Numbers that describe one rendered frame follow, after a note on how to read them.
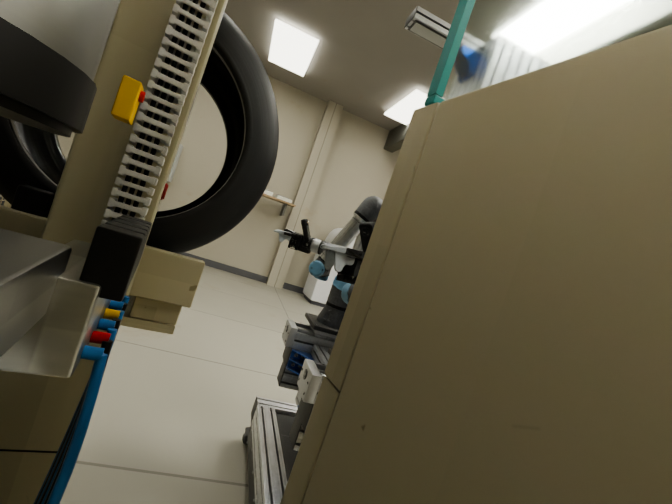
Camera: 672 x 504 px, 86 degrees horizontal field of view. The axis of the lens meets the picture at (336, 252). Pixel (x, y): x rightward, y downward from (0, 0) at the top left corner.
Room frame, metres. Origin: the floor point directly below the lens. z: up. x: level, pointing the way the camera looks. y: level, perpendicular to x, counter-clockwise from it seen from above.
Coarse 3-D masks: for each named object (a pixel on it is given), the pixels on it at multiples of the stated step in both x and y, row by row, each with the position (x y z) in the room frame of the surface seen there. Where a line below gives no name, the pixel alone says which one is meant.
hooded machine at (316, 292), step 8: (336, 232) 6.50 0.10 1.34; (328, 240) 6.61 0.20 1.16; (336, 272) 6.37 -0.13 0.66; (312, 280) 6.50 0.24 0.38; (320, 280) 6.29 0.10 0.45; (328, 280) 6.34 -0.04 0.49; (304, 288) 6.79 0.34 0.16; (312, 288) 6.36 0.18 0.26; (320, 288) 6.31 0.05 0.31; (328, 288) 6.36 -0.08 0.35; (304, 296) 6.79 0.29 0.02; (312, 296) 6.28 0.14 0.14; (320, 296) 6.33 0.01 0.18; (320, 304) 6.39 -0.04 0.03
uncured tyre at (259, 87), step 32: (224, 32) 0.76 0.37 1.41; (224, 64) 0.98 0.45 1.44; (256, 64) 0.80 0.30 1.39; (224, 96) 1.03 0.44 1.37; (256, 96) 0.80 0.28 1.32; (0, 128) 0.63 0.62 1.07; (32, 128) 0.86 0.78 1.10; (256, 128) 0.81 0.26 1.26; (0, 160) 0.64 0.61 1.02; (32, 160) 0.66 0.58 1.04; (64, 160) 0.90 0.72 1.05; (256, 160) 0.82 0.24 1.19; (0, 192) 0.67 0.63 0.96; (224, 192) 0.79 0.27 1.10; (256, 192) 0.85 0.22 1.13; (160, 224) 0.75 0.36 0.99; (192, 224) 0.78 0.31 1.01; (224, 224) 0.83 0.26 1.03
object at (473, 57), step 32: (480, 0) 0.46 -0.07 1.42; (512, 0) 0.48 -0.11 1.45; (544, 0) 0.50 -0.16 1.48; (576, 0) 0.53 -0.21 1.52; (608, 0) 0.56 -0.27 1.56; (640, 0) 0.59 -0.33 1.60; (448, 32) 0.46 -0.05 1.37; (480, 32) 0.47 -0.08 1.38; (512, 32) 0.49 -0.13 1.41; (544, 32) 0.51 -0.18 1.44; (576, 32) 0.54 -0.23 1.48; (608, 32) 0.57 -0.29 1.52; (640, 32) 0.60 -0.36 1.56; (448, 64) 0.45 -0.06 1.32; (480, 64) 0.47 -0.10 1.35; (512, 64) 0.49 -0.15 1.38; (544, 64) 0.52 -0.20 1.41; (448, 96) 0.46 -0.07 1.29
